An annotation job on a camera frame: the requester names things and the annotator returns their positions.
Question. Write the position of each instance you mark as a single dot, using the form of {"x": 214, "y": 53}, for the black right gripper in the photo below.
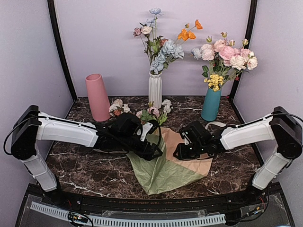
{"x": 182, "y": 154}

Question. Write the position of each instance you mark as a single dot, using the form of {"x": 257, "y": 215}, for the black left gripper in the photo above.
{"x": 148, "y": 156}

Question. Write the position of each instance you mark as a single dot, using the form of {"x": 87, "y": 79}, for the beige ribbon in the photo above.
{"x": 215, "y": 123}

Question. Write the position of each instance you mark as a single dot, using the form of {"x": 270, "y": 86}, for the flower bouquet green paper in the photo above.
{"x": 160, "y": 114}

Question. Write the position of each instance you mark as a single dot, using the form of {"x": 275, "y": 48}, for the green wrapping paper sheet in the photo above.
{"x": 161, "y": 175}

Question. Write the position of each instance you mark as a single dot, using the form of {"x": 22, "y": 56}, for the beige kraft wrapping paper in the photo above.
{"x": 172, "y": 139}

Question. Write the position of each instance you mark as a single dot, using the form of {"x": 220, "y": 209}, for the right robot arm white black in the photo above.
{"x": 283, "y": 128}

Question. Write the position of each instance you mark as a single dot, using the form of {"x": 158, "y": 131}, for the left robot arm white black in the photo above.
{"x": 33, "y": 126}

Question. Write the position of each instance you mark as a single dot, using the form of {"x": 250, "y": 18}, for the pink ceramic vase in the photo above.
{"x": 98, "y": 99}

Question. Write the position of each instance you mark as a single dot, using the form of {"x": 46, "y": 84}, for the teal vase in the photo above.
{"x": 211, "y": 105}

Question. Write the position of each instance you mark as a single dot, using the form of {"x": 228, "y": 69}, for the white ribbed vase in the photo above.
{"x": 155, "y": 90}

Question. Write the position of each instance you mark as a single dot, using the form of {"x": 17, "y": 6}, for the pink peony flower arrangement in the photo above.
{"x": 226, "y": 62}

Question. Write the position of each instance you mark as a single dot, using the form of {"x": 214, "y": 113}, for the blue and orange flower arrangement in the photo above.
{"x": 161, "y": 51}

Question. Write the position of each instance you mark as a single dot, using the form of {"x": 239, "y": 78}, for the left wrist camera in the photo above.
{"x": 148, "y": 128}

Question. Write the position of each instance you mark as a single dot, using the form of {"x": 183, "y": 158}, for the black front table rail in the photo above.
{"x": 122, "y": 195}

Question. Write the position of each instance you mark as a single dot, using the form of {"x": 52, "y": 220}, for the white slotted cable duct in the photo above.
{"x": 131, "y": 219}

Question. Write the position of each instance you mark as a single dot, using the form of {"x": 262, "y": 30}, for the black left corner post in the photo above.
{"x": 60, "y": 50}

